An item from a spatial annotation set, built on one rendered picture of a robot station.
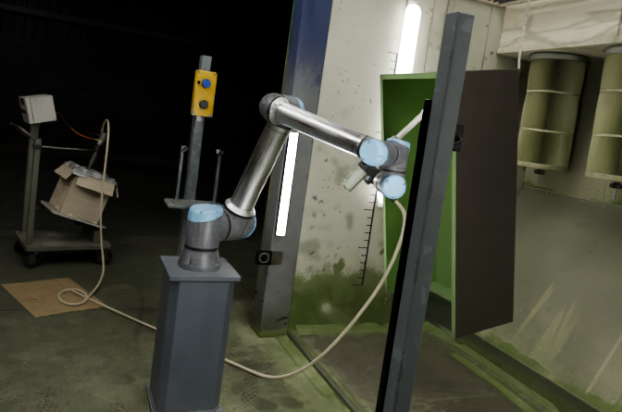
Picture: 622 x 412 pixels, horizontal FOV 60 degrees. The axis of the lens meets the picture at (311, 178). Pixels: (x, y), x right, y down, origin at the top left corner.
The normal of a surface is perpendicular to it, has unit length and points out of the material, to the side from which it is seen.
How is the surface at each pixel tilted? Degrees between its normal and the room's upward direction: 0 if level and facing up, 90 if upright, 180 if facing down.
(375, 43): 90
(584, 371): 57
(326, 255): 90
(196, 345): 90
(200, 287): 90
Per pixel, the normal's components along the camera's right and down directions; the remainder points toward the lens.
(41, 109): 0.60, 0.16
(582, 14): -0.91, -0.08
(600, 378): -0.69, -0.61
